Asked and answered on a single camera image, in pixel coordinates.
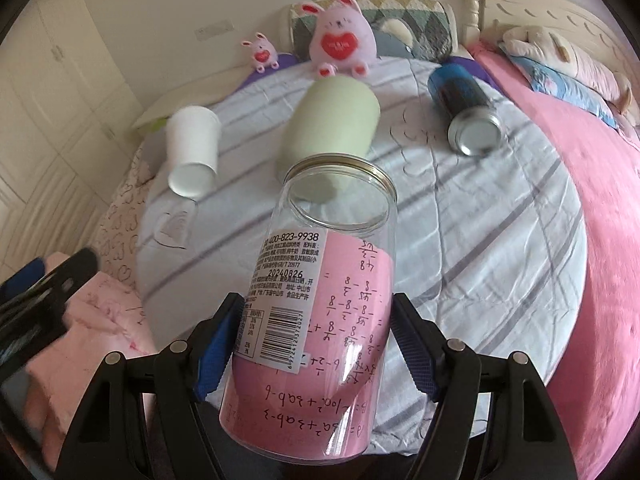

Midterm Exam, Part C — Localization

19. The clear jar with pink paper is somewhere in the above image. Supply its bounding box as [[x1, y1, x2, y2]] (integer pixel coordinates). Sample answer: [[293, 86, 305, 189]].
[[220, 154, 397, 465]]

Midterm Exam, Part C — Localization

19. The wall outlet plate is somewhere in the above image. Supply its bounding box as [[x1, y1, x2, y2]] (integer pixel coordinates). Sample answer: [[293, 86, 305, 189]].
[[194, 20, 234, 41]]

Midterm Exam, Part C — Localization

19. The cream folded board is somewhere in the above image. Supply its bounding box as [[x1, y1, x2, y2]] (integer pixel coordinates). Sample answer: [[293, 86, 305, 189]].
[[131, 65, 254, 130]]

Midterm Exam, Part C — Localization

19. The pink fleece blanket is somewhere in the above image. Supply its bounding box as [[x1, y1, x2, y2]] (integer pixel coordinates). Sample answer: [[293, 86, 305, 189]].
[[470, 44, 639, 479]]

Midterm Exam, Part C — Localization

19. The grey sun-print pillow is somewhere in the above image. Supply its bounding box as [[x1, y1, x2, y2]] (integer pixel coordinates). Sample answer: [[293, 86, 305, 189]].
[[137, 118, 168, 186]]

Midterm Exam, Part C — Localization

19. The long pink white plush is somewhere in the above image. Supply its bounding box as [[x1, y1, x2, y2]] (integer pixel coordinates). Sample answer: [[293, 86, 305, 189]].
[[502, 26, 639, 125]]

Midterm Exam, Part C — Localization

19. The grey plush toy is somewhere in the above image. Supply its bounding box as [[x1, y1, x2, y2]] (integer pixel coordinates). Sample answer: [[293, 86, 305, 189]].
[[372, 18, 416, 58]]

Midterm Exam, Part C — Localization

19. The cream wardrobe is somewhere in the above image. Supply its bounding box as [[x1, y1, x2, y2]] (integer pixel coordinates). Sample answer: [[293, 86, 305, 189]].
[[1, 0, 142, 278]]

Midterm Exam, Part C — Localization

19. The heart-print sheet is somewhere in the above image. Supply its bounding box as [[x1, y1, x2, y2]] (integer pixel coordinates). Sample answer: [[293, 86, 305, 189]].
[[91, 145, 153, 289]]

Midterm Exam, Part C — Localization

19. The pale green cup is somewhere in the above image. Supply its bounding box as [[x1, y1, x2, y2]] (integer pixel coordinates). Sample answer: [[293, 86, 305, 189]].
[[276, 75, 381, 205]]

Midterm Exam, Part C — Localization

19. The small pink bunny plush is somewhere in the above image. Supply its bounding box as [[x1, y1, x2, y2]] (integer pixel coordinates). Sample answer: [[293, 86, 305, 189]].
[[241, 32, 280, 74]]

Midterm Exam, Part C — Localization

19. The green patchwork pillow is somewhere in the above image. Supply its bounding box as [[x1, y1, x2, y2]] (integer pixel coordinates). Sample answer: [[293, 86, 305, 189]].
[[280, 0, 459, 62]]

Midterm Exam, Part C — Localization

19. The purple sheet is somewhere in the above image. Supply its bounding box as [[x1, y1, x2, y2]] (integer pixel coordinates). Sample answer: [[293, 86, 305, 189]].
[[236, 53, 502, 91]]

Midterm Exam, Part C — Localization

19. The cream wooden headboard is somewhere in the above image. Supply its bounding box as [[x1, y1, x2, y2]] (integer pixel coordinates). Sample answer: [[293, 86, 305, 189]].
[[459, 0, 639, 84]]

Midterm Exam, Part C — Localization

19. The large pink bunny plush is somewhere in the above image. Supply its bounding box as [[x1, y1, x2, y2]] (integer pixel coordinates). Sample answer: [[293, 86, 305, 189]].
[[302, 0, 378, 78]]

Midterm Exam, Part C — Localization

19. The blue metal can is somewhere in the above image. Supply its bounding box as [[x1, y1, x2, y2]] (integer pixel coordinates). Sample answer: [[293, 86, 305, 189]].
[[427, 64, 503, 157]]

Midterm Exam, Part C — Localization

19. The striped light blue quilt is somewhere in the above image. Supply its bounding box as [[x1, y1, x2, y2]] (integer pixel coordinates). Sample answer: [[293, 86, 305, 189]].
[[135, 55, 589, 456]]

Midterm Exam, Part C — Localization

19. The white paper cup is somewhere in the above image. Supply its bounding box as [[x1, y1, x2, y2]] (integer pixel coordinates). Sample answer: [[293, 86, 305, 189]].
[[166, 105, 221, 200]]

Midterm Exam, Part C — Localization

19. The blue cartoon pillow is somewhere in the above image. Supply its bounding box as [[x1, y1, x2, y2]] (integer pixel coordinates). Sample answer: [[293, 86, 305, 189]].
[[498, 41, 618, 130]]

